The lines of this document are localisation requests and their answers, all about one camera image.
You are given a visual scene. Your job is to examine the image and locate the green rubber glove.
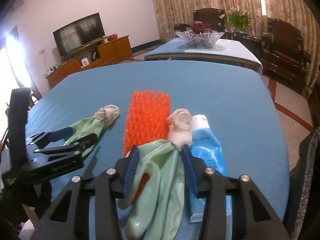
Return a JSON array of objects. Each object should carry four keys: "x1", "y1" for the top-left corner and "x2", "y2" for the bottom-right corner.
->
[
  {"x1": 63, "y1": 105, "x2": 120, "y2": 146},
  {"x1": 118, "y1": 108, "x2": 193, "y2": 239}
]

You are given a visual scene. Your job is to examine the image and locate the orange spiky mat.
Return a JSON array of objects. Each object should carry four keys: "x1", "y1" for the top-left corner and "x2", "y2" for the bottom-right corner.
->
[{"x1": 123, "y1": 90, "x2": 170, "y2": 157}]

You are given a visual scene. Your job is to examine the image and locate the blue white cream tube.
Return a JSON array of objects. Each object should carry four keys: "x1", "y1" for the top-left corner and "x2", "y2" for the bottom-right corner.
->
[{"x1": 189, "y1": 114, "x2": 227, "y2": 223}]

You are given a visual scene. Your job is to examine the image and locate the black trash bag bin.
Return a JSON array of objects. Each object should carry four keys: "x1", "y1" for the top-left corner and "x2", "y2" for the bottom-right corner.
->
[{"x1": 283, "y1": 127, "x2": 319, "y2": 239}]

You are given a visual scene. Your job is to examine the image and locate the white card on cabinet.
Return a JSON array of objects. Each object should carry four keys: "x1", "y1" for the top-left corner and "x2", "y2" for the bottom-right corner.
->
[{"x1": 81, "y1": 57, "x2": 90, "y2": 68}]

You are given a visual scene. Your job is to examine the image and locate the wooden TV cabinet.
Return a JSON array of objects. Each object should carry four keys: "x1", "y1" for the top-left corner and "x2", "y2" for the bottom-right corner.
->
[{"x1": 47, "y1": 35, "x2": 133, "y2": 88}]

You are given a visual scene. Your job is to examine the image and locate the flat screen television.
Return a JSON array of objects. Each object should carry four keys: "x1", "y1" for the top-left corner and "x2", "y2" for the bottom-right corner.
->
[{"x1": 53, "y1": 12, "x2": 105, "y2": 57}]

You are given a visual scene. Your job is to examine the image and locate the red ornament on cabinet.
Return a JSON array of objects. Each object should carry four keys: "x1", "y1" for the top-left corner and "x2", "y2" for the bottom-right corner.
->
[{"x1": 107, "y1": 34, "x2": 118, "y2": 42}]

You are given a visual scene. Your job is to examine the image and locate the wooden sofa bench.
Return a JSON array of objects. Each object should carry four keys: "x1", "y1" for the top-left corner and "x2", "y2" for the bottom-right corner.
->
[{"x1": 308, "y1": 81, "x2": 320, "y2": 127}]

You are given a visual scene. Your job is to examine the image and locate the glass fruit bowl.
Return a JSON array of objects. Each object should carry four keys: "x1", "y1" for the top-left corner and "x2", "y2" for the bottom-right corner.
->
[{"x1": 175, "y1": 30, "x2": 225, "y2": 49}]

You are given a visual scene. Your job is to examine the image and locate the red fruit in bowl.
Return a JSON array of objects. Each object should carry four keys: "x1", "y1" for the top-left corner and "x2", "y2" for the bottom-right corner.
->
[{"x1": 191, "y1": 21, "x2": 212, "y2": 34}]

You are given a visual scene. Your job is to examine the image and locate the beige patterned curtain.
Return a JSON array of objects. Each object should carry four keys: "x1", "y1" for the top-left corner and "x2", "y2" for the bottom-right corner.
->
[{"x1": 153, "y1": 0, "x2": 319, "y2": 88}]

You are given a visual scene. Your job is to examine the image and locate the coffee table blue cloth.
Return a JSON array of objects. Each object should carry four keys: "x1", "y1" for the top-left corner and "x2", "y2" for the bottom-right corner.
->
[{"x1": 144, "y1": 38, "x2": 263, "y2": 75}]

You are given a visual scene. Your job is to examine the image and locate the right dark wooden armchair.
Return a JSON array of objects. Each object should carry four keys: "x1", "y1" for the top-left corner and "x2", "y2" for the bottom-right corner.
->
[{"x1": 261, "y1": 18, "x2": 311, "y2": 94}]

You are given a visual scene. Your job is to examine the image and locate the dark wooden armchair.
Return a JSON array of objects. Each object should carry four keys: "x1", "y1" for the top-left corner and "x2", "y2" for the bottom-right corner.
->
[
  {"x1": 174, "y1": 8, "x2": 226, "y2": 38},
  {"x1": 261, "y1": 18, "x2": 311, "y2": 94}
]

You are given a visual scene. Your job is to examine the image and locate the left dark wooden armchair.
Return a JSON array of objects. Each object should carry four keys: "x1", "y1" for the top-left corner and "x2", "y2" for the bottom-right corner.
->
[{"x1": 174, "y1": 8, "x2": 226, "y2": 38}]

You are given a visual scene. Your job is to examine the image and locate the dark wooden side table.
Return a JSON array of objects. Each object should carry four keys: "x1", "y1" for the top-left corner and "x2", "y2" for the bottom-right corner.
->
[{"x1": 222, "y1": 32, "x2": 263, "y2": 60}]

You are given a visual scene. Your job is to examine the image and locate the green potted plant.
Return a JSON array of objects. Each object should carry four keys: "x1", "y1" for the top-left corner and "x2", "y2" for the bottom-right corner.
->
[{"x1": 219, "y1": 7, "x2": 251, "y2": 32}]

